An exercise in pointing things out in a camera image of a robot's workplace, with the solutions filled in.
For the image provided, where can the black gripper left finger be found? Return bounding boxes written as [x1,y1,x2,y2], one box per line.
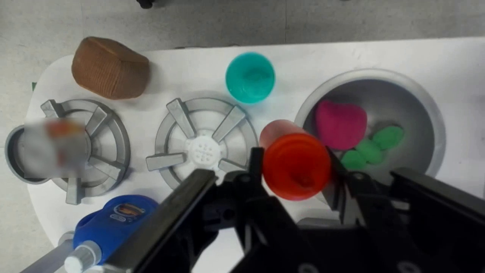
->
[107,147,296,273]

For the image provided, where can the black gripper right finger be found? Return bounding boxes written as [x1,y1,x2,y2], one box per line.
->
[322,148,485,273]

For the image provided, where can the orange bottle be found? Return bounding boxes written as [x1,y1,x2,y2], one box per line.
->
[257,118,333,201]

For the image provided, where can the blue bottle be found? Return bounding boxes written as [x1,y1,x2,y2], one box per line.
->
[61,194,160,273]

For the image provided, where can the teal blue cup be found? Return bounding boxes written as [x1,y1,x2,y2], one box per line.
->
[224,51,277,106]

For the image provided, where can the gray toy stove burner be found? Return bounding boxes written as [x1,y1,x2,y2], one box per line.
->
[143,95,260,191]
[39,97,133,206]

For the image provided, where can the green toy pea pod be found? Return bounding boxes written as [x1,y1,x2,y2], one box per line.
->
[339,124,407,172]

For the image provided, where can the gray toy sink basin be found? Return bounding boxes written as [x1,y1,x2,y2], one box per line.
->
[293,68,448,194]

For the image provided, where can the pink toy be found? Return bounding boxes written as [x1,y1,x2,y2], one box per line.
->
[313,98,369,151]

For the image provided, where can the silver tin can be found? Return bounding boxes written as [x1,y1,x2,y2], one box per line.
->
[2,119,93,186]

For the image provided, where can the brown bread loaf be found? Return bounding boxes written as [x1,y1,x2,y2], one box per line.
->
[69,34,151,101]

